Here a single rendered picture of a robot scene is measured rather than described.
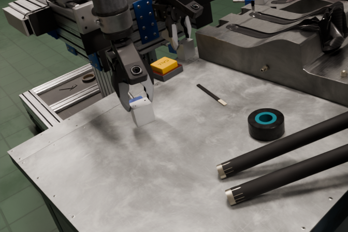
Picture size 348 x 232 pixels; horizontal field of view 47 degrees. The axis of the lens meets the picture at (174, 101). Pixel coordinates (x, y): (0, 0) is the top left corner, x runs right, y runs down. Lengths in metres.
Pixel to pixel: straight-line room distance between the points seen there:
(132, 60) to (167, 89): 0.27
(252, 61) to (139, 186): 0.49
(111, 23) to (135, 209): 0.40
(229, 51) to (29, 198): 1.44
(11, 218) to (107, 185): 1.36
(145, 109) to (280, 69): 0.36
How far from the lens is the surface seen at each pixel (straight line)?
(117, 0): 0.88
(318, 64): 1.05
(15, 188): 2.36
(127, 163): 0.90
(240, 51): 1.13
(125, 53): 0.90
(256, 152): 0.80
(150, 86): 0.99
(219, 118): 0.98
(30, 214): 2.15
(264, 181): 0.75
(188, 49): 1.27
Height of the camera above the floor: 1.36
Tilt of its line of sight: 32 degrees down
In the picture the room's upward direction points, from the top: 12 degrees counter-clockwise
